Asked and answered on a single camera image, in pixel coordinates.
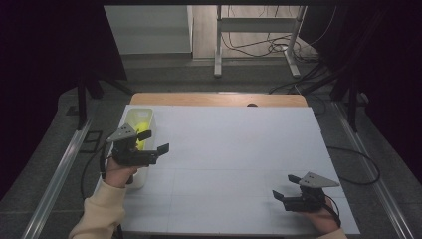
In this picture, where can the person's left hand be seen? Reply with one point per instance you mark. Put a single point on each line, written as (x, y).
(119, 174)

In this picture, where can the grey metal stand frame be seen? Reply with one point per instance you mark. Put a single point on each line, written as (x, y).
(255, 25)

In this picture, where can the white panel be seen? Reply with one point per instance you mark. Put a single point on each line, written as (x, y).
(149, 30)

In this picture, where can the white plastic bin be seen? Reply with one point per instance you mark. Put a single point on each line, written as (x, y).
(141, 114)

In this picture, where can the black tripod stand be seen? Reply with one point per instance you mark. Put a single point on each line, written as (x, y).
(81, 106)
(352, 109)

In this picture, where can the dark curtain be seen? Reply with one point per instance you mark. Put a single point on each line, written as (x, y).
(40, 66)
(391, 66)

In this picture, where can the aluminium floor rail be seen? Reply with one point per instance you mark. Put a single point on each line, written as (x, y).
(388, 202)
(58, 181)

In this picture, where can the person's right hand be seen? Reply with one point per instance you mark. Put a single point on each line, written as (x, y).
(323, 220)

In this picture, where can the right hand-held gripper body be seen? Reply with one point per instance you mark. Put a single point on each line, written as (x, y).
(308, 200)

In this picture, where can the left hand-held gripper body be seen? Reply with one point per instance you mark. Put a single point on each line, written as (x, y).
(129, 154)

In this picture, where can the dark table grommet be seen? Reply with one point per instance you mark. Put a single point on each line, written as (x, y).
(252, 105)

